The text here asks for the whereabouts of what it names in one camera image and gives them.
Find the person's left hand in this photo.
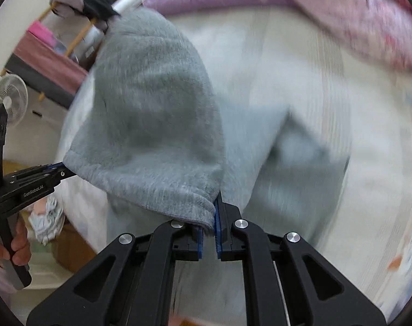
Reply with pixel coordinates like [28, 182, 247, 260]
[0, 215, 33, 267]

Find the pink grey striped towel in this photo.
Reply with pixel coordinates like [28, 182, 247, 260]
[4, 20, 89, 109]

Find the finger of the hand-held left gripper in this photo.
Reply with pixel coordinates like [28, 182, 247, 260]
[7, 162, 65, 179]
[9, 168, 78, 211]

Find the grey zip hoodie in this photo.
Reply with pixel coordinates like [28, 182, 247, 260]
[62, 7, 351, 326]

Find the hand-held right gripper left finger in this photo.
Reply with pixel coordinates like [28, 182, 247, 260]
[26, 220, 205, 326]

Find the white standing fan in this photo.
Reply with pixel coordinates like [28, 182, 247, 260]
[0, 74, 28, 128]

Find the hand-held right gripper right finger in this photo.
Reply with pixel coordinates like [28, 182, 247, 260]
[213, 193, 387, 326]

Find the wooden drying rack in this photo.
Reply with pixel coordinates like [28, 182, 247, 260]
[0, 0, 166, 77]

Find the crumpled white cloth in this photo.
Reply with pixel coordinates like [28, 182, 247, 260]
[28, 197, 66, 245]

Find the bed with floral sheet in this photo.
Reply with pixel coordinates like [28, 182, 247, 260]
[57, 7, 412, 323]

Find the bright pink cloth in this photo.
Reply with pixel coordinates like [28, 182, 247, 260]
[28, 20, 57, 46]

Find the purple floral quilt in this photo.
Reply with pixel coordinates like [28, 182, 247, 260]
[141, 0, 412, 82]

